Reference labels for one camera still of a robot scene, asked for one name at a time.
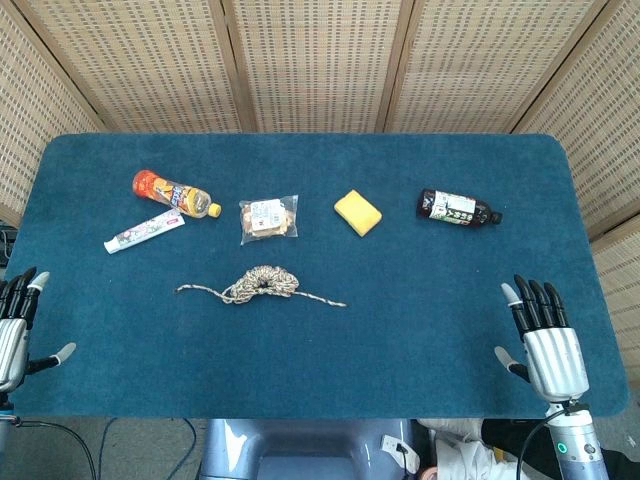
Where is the clear bag of snacks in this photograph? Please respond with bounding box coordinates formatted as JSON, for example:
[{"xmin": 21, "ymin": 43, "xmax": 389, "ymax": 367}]
[{"xmin": 238, "ymin": 194, "xmax": 300, "ymax": 246}]

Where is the white crumpled cloth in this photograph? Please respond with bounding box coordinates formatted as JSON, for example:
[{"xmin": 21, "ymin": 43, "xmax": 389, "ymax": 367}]
[{"xmin": 418, "ymin": 418, "xmax": 521, "ymax": 480}]

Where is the braided rope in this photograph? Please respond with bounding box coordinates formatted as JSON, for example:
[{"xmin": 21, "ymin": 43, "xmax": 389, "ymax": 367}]
[{"xmin": 174, "ymin": 264, "xmax": 348, "ymax": 308}]

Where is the blue cable on floor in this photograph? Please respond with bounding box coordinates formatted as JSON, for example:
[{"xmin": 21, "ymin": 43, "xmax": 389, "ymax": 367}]
[{"xmin": 97, "ymin": 418, "xmax": 198, "ymax": 480}]

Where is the dark drink bottle black cap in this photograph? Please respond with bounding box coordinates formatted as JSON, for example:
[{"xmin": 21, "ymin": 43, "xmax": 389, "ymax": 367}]
[{"xmin": 415, "ymin": 187, "xmax": 504, "ymax": 228}]

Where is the woven bamboo folding screen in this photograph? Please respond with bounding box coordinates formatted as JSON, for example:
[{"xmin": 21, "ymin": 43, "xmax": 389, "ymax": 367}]
[{"xmin": 0, "ymin": 0, "xmax": 640, "ymax": 416}]

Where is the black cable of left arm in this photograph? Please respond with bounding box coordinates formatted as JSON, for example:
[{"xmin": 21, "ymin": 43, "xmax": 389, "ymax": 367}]
[{"xmin": 9, "ymin": 418, "xmax": 97, "ymax": 480}]

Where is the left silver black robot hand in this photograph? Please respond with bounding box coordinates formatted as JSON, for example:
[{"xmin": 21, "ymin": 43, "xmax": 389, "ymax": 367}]
[{"xmin": 0, "ymin": 266, "xmax": 78, "ymax": 394}]

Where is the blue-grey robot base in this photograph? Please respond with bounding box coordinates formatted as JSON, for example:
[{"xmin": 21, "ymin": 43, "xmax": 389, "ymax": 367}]
[{"xmin": 198, "ymin": 418, "xmax": 420, "ymax": 480}]

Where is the white toothpaste tube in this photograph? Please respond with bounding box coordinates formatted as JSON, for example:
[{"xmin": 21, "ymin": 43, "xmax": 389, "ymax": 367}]
[{"xmin": 103, "ymin": 208, "xmax": 186, "ymax": 256}]

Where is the yellow sponge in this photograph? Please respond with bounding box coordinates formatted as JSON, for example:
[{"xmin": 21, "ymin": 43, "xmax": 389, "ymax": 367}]
[{"xmin": 333, "ymin": 188, "xmax": 384, "ymax": 237}]

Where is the orange drink bottle yellow cap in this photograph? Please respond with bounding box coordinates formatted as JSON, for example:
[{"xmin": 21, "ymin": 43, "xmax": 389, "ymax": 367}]
[{"xmin": 131, "ymin": 169, "xmax": 223, "ymax": 220}]

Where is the blue carpet table mat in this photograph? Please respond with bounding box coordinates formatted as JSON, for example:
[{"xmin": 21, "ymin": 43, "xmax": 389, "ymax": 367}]
[{"xmin": 2, "ymin": 132, "xmax": 631, "ymax": 421}]

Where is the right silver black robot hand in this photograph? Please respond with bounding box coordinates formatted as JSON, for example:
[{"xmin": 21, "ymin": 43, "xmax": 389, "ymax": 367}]
[{"xmin": 493, "ymin": 273, "xmax": 591, "ymax": 404}]

